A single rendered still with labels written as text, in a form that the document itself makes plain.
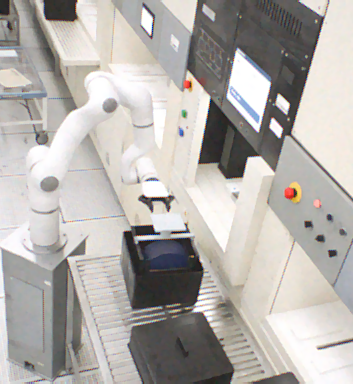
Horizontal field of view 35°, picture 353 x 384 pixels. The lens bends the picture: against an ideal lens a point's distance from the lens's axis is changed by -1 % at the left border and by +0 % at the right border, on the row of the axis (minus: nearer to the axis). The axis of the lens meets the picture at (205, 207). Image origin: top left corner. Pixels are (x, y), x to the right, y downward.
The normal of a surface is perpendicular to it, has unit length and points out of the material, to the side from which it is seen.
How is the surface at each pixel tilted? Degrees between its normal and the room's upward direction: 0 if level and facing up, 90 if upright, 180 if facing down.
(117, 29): 90
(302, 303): 90
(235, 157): 90
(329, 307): 0
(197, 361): 0
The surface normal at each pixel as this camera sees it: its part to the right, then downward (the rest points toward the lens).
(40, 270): -0.38, 0.49
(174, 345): 0.16, -0.80
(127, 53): 0.37, 0.59
